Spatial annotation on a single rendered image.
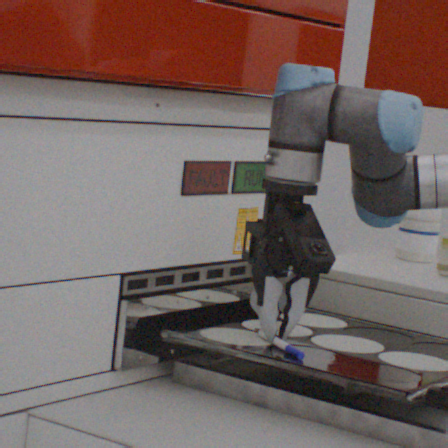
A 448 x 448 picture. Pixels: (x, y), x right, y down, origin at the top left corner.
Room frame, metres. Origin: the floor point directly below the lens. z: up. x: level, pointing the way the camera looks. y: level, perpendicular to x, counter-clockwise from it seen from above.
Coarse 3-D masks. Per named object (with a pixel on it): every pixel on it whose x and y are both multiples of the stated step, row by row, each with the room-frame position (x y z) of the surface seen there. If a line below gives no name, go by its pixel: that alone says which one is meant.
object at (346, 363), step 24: (312, 312) 1.90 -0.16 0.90; (192, 336) 1.62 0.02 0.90; (312, 336) 1.72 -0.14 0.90; (360, 336) 1.76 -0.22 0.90; (384, 336) 1.78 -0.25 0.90; (408, 336) 1.80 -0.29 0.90; (312, 360) 1.57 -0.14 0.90; (336, 360) 1.58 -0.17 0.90; (360, 360) 1.59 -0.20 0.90; (384, 384) 1.48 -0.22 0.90; (408, 384) 1.49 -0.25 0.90
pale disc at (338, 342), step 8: (320, 336) 1.72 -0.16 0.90; (328, 336) 1.72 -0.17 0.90; (336, 336) 1.73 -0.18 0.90; (344, 336) 1.74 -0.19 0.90; (352, 336) 1.74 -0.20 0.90; (320, 344) 1.67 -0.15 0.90; (328, 344) 1.67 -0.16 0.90; (336, 344) 1.68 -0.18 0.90; (344, 344) 1.68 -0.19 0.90; (352, 344) 1.69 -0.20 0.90; (360, 344) 1.69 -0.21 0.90; (368, 344) 1.70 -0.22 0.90; (376, 344) 1.70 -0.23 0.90; (360, 352) 1.64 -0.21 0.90; (368, 352) 1.65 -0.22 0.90
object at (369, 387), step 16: (160, 336) 1.62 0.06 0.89; (176, 336) 1.61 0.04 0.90; (224, 352) 1.57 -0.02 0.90; (240, 352) 1.56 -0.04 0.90; (288, 368) 1.52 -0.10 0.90; (304, 368) 1.51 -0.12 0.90; (336, 384) 1.49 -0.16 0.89; (352, 384) 1.47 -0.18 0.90; (368, 384) 1.46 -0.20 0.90; (400, 400) 1.44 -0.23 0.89
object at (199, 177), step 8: (192, 168) 1.71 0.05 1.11; (200, 168) 1.73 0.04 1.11; (208, 168) 1.74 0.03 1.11; (216, 168) 1.76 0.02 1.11; (224, 168) 1.78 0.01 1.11; (192, 176) 1.71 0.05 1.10; (200, 176) 1.73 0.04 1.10; (208, 176) 1.75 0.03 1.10; (216, 176) 1.76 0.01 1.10; (224, 176) 1.78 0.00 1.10; (192, 184) 1.71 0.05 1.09; (200, 184) 1.73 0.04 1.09; (208, 184) 1.75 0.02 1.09; (216, 184) 1.77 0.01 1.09; (224, 184) 1.78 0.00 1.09; (184, 192) 1.70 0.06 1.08; (192, 192) 1.72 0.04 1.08
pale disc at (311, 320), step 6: (282, 318) 1.82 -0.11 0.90; (306, 318) 1.84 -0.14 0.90; (312, 318) 1.85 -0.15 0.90; (318, 318) 1.86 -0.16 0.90; (324, 318) 1.86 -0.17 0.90; (330, 318) 1.87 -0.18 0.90; (300, 324) 1.79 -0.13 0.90; (306, 324) 1.80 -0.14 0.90; (312, 324) 1.80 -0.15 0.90; (318, 324) 1.81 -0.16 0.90; (324, 324) 1.81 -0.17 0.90; (330, 324) 1.82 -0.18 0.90; (336, 324) 1.82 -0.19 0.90; (342, 324) 1.83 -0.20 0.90
